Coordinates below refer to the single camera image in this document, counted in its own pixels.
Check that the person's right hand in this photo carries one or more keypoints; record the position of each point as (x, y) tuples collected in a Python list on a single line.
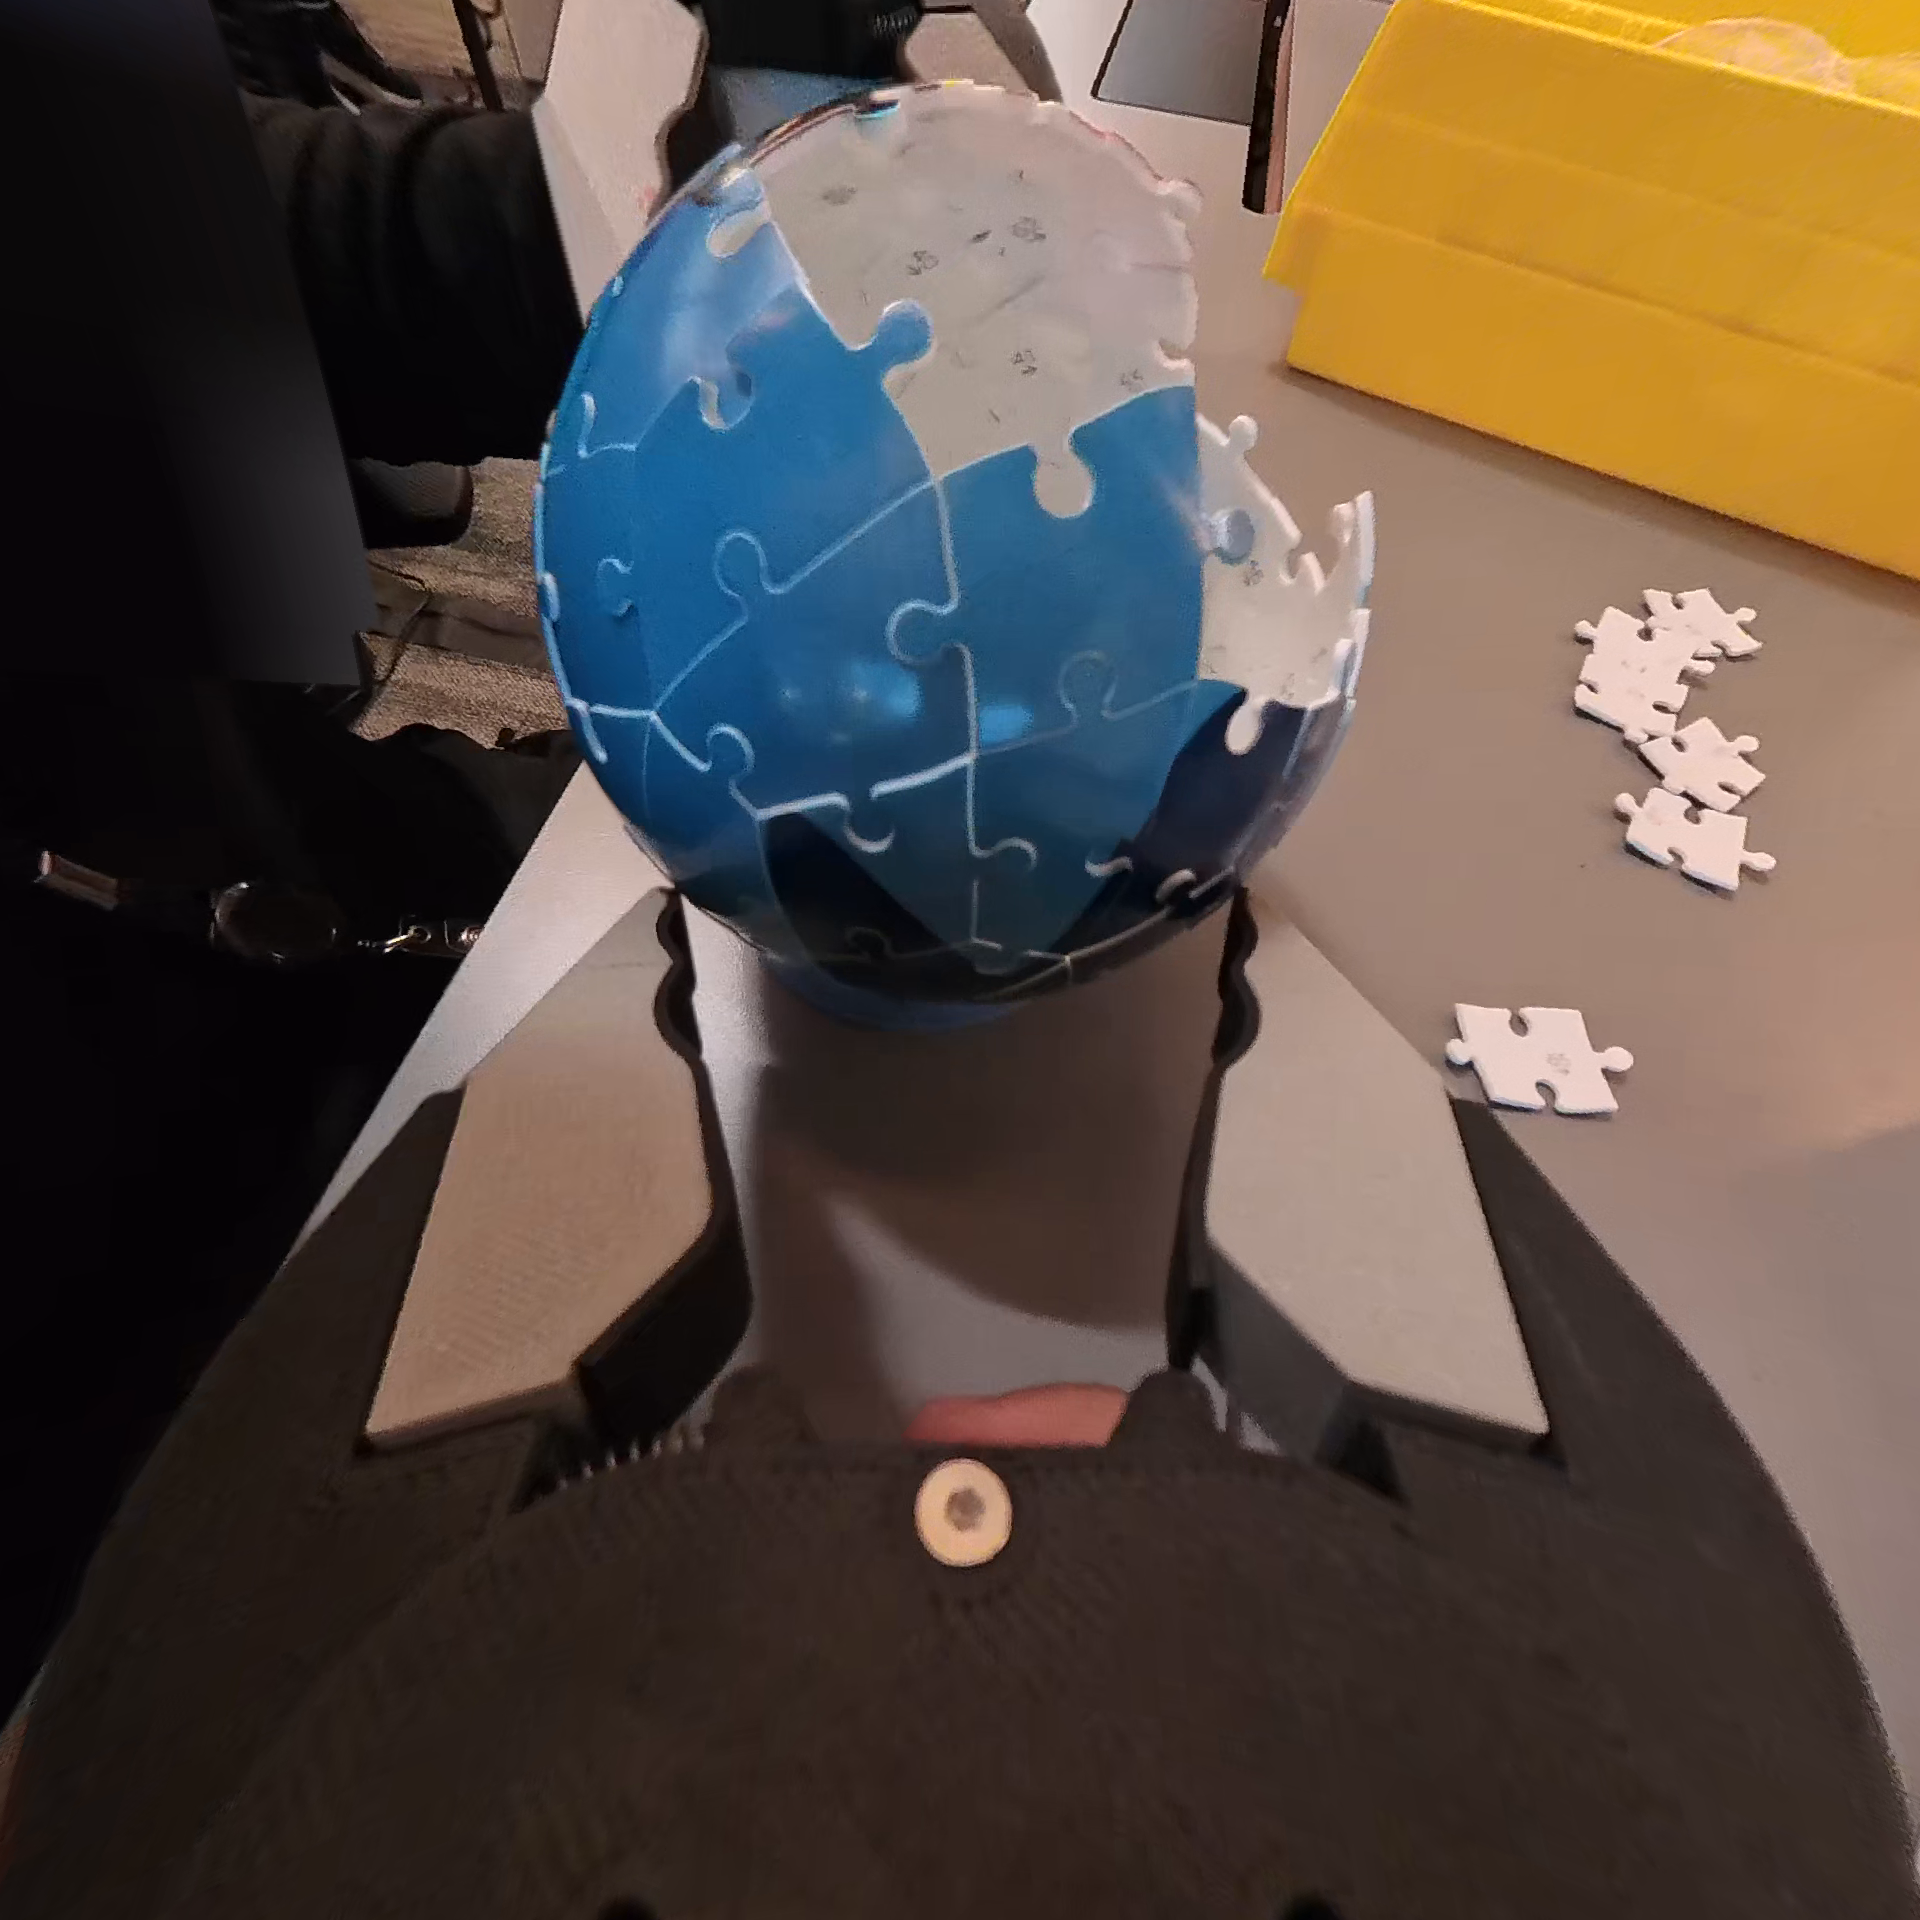
[(1020, 1413)]

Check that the black badge reel with clip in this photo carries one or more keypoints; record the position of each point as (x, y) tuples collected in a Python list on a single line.
[(271, 919)]

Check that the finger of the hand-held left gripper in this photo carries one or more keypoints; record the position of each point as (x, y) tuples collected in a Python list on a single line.
[(600, 135), (1029, 38)]

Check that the clear plastic bag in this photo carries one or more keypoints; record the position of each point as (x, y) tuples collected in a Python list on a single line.
[(1801, 44)]

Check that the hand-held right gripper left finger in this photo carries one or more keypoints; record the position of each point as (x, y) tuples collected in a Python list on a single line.
[(554, 1245)]

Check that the blue puzzle ball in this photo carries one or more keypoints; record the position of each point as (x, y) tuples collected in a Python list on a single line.
[(781, 631)]

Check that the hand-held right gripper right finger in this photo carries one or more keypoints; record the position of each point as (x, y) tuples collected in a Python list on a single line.
[(1351, 1231)]

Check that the yellow plastic bin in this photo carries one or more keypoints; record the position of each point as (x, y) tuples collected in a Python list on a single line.
[(1574, 300)]

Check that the white puzzle piece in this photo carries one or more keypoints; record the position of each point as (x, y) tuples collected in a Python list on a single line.
[(1530, 1059)]

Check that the cluster of white jigsaw parts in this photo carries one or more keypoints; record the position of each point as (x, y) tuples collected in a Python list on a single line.
[(1642, 674)]

